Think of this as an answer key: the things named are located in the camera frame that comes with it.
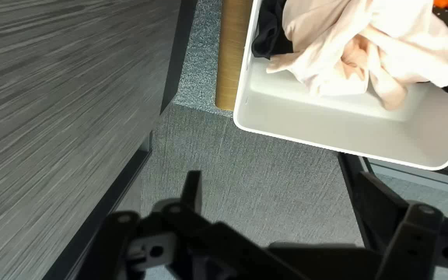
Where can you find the grey wood grain cabinet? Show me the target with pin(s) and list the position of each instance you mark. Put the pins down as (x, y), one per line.
(53, 116)

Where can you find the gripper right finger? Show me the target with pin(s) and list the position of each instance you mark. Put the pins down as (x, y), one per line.
(418, 233)

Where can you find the white plastic basket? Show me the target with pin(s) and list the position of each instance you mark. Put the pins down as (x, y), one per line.
(348, 120)

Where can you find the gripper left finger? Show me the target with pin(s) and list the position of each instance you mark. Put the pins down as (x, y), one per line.
(193, 233)

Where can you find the pale pink cloth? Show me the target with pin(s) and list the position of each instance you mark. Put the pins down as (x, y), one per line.
(368, 42)

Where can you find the tan wooden leg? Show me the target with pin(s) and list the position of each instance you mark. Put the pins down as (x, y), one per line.
(231, 50)

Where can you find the black metal frame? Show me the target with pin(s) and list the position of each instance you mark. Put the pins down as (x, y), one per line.
(349, 171)

